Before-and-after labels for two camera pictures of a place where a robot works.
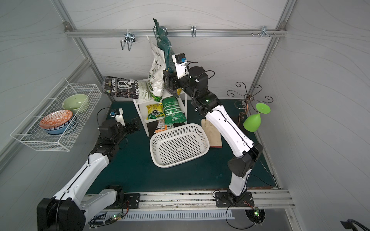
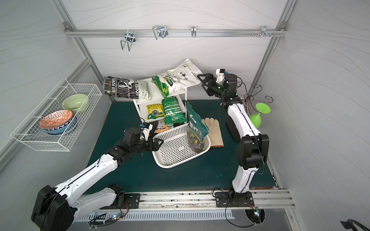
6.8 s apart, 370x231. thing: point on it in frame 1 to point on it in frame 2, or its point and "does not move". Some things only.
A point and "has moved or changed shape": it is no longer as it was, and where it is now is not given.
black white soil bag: [121, 87] does not move
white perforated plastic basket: [178, 145] does not move
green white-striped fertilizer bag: [173, 112] does not move
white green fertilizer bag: [157, 72] has moved or changed shape
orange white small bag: [161, 126] does not move
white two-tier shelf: [140, 105] does not move
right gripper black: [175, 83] to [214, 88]
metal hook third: [193, 31] does not move
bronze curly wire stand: [244, 104] does not move
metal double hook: [130, 38] does not move
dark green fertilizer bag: [164, 43] to [197, 130]
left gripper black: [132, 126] to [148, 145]
